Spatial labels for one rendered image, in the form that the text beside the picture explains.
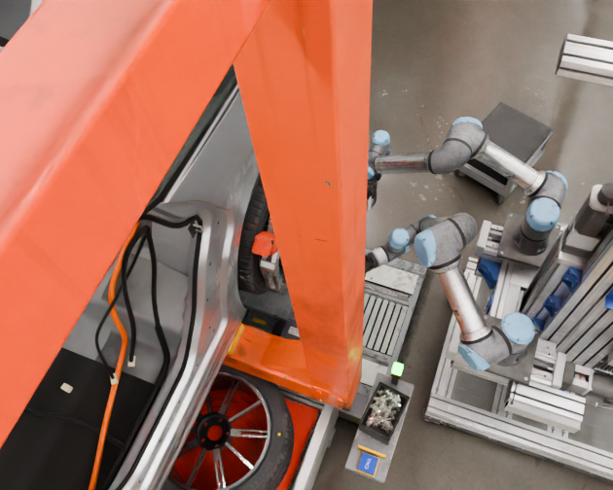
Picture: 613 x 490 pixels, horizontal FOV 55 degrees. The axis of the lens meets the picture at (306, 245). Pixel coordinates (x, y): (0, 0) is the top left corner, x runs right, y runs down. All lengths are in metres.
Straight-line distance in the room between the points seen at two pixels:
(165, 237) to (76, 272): 1.81
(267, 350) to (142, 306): 0.54
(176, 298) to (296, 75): 1.55
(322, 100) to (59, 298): 0.53
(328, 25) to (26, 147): 0.45
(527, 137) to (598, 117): 0.80
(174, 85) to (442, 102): 3.67
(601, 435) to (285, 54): 2.54
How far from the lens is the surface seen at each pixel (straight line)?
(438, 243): 1.99
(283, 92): 0.88
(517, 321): 2.19
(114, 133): 0.44
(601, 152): 4.08
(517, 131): 3.58
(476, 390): 2.96
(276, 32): 0.80
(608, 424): 3.09
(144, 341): 2.48
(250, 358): 2.49
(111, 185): 0.45
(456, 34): 4.58
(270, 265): 2.31
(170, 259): 2.30
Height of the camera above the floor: 3.01
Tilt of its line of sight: 61 degrees down
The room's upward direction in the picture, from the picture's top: 9 degrees counter-clockwise
